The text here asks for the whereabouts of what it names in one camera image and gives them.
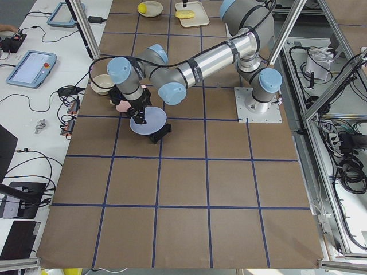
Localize black dish rack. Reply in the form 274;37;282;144
147;123;172;144

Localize far teach pendant tablet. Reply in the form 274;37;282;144
47;2;76;28

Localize yellow bread roll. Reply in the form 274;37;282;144
175;10;195;19

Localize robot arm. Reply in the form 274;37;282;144
107;1;282;124

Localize black power adapter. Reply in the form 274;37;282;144
88;16;106;24

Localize cream bowl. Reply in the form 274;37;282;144
91;74;115;95

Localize pink round plate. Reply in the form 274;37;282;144
108;85;147;113

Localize near teach pendant tablet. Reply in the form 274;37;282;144
6;50;57;88

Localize white oval plate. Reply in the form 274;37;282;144
140;1;163;18

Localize teach pendant tablet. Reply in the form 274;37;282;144
47;2;76;28
6;50;57;88

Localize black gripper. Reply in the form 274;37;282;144
124;87;151;125

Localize blue round plate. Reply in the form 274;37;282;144
130;107;167;135

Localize aluminium frame post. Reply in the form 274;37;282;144
65;0;100;60

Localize white rectangular tray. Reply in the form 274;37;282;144
174;1;210;28

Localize yellow lemon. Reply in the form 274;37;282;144
137;3;147;14

